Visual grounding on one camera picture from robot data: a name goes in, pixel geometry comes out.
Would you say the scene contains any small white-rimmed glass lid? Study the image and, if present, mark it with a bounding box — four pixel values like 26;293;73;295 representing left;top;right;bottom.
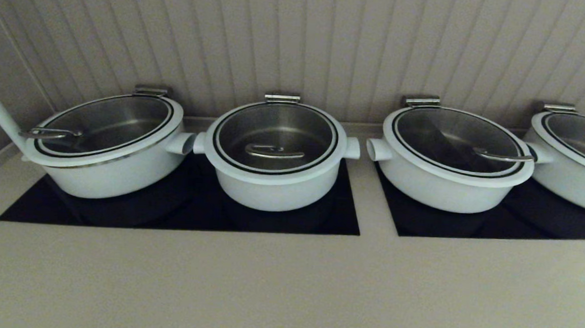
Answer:
202;98;350;190

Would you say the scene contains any small white pot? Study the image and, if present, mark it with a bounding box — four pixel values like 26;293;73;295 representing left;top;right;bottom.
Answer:
190;128;363;216

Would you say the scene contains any large white pot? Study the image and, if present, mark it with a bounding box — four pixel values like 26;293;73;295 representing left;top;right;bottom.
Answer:
39;122;198;205
363;136;530;217
519;140;585;215

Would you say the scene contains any large white-rimmed glass lid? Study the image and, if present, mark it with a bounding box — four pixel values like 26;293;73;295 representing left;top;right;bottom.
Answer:
379;103;539;191
17;88;186;175

